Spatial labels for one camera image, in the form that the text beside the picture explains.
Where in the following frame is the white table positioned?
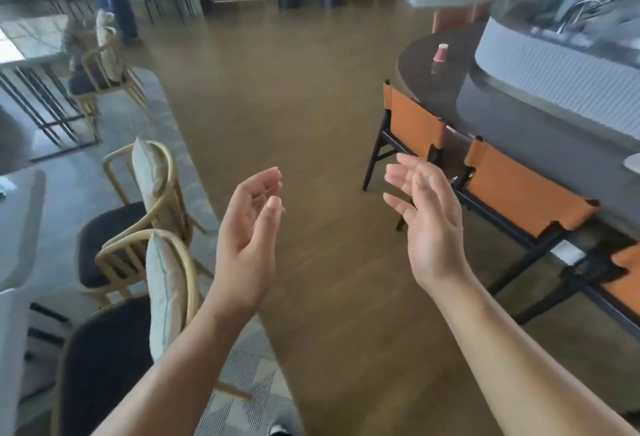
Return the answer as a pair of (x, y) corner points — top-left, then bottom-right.
(0, 168), (47, 292)

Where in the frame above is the grey patterned rug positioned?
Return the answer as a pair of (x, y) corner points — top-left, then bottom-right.
(0, 68), (303, 436)

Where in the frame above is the person's left forearm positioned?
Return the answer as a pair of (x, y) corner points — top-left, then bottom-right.
(92, 296), (263, 436)

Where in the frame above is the grey back cushion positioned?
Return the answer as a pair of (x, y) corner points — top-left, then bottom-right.
(131, 138), (172, 214)
(95, 8), (124, 83)
(145, 232), (189, 362)

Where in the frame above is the wooden chair with dark seat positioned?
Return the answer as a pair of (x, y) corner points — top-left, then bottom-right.
(76, 138), (212, 307)
(51, 228), (252, 436)
(67, 26), (151, 128)

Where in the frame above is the chrome faucet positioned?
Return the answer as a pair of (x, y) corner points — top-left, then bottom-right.
(554, 0), (627, 35)

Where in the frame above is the person's right forearm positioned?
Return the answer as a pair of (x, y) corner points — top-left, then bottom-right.
(425, 271), (640, 436)

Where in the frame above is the white ribbed bar counter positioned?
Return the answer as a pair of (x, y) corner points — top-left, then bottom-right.
(473, 15), (640, 143)

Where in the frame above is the orange leather black-frame chair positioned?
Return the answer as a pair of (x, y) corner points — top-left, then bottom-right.
(515, 243), (640, 342)
(450, 136), (601, 297)
(362, 80), (449, 231)

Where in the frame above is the person's right hand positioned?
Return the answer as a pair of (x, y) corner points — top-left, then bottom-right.
(383, 153), (474, 297)

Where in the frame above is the person's left hand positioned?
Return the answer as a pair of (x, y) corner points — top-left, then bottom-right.
(215, 167), (286, 320)

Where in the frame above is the glass table with black frame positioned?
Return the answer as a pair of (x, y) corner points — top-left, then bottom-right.
(0, 15), (102, 164)

